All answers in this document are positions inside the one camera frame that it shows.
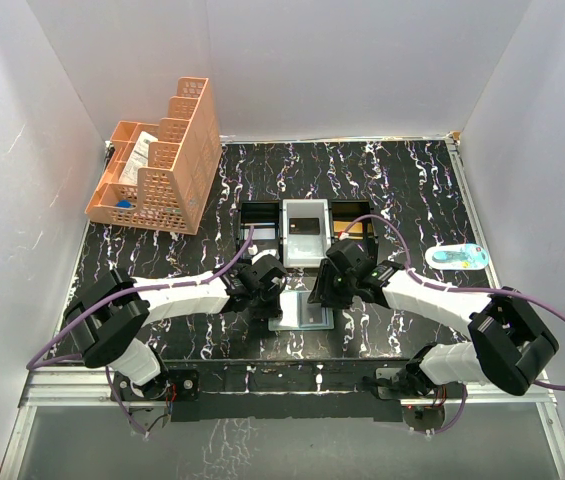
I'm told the green card holder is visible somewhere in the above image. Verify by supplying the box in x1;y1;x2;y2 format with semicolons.
268;290;334;332

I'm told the blue white oval package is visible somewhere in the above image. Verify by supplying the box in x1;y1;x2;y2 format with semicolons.
425;243;490;271

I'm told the white plastic bin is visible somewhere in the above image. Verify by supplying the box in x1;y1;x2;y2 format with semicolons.
282;199;332;269

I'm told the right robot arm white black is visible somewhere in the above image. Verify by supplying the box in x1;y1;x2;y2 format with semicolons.
308;239;559;397

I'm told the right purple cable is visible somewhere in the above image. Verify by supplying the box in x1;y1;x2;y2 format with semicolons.
344;213;565;436

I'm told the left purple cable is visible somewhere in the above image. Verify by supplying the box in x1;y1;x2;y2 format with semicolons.
26;224;258;441

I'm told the purple cable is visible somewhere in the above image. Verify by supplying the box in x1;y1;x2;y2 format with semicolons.
344;213;565;436
26;224;258;441

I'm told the peach plastic desk organizer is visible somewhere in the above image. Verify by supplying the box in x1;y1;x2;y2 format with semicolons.
85;77;222;235

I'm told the black bin with white card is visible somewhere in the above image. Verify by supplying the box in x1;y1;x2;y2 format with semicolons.
235;200;282;259

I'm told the black bin with gold card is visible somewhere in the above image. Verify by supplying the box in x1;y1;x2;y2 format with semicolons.
329;199;379;251

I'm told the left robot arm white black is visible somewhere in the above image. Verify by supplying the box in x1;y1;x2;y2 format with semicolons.
65;254;287;399

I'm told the blue small object in organizer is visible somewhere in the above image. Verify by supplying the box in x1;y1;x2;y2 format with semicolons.
115;200;135;210

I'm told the white paper packet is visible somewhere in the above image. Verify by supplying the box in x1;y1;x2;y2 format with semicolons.
119;131;158;185

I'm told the gold card in black bin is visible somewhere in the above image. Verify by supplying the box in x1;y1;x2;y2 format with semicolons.
333;221;364;237

